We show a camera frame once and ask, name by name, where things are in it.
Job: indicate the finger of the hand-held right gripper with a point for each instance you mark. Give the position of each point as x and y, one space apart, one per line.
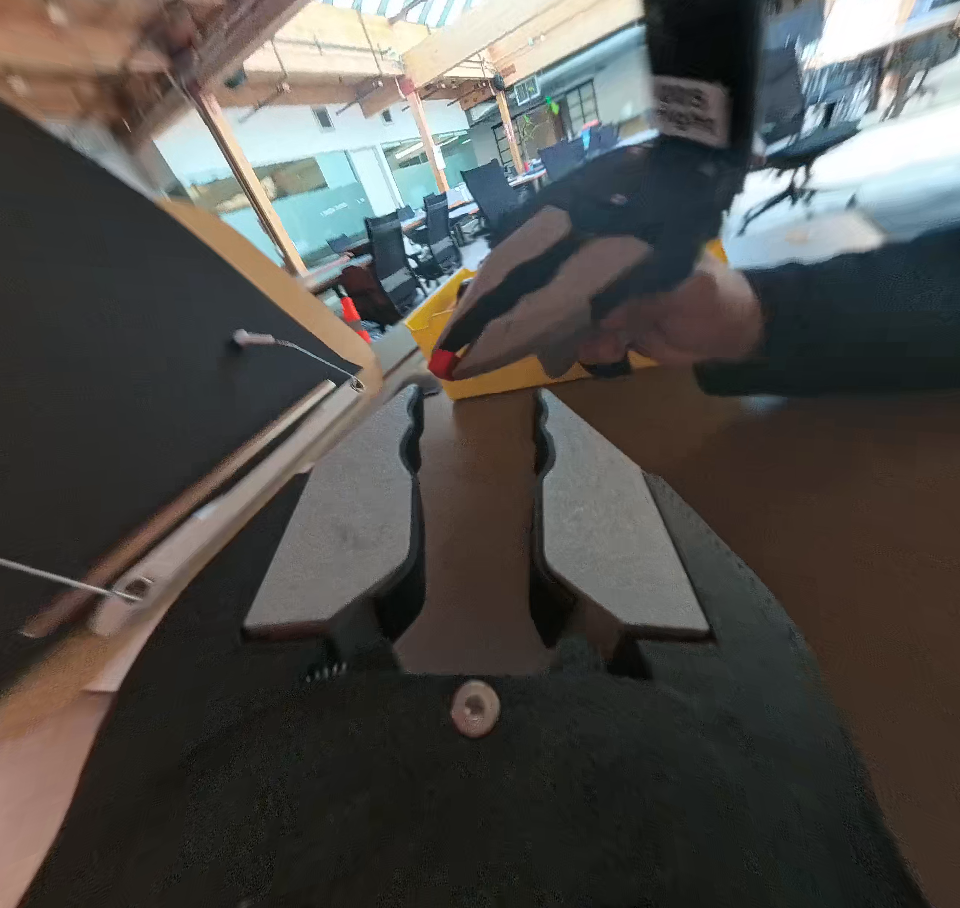
555 315
525 244

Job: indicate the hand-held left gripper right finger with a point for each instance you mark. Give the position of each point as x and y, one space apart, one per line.
607 540

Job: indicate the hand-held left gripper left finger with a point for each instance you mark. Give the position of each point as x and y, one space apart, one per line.
337 533

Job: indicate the small red block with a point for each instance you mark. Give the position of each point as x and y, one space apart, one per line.
444 365

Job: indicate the person's right hand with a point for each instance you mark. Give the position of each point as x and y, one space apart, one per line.
690 323

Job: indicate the black office chair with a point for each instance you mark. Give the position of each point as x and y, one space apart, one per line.
439 225
390 248
562 158
487 195

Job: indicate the yellow plastic bin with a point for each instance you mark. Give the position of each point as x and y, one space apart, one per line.
510 387

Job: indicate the copper strip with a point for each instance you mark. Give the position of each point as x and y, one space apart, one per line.
187 503

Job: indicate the dark red chair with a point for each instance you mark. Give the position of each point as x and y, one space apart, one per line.
367 293

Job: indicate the orange traffic cone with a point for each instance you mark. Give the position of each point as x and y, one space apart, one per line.
352 315

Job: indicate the black panel with wooden rim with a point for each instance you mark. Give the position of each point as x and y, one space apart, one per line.
112 323

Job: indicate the white metal bracket bar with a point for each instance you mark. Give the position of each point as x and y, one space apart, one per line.
225 518

